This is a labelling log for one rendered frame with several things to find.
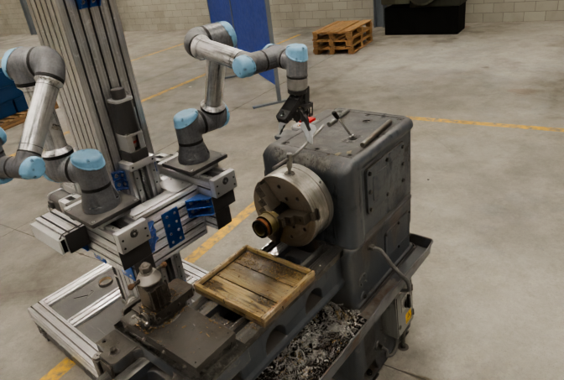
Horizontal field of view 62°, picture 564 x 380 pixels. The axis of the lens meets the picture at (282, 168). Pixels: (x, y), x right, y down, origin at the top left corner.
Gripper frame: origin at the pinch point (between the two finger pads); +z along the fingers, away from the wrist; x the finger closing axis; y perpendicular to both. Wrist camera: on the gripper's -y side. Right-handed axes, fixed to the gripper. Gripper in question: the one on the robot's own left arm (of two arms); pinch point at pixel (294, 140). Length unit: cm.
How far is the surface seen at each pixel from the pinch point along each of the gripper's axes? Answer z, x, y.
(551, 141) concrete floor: 132, -50, 356
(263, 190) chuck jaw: 18.9, 6.9, -11.6
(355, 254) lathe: 49, -24, 9
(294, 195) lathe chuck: 18.1, -5.5, -8.1
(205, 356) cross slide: 37, -18, -70
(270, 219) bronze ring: 24.8, -2.0, -18.4
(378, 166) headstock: 19.0, -20.5, 31.0
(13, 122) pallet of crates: 207, 644, 147
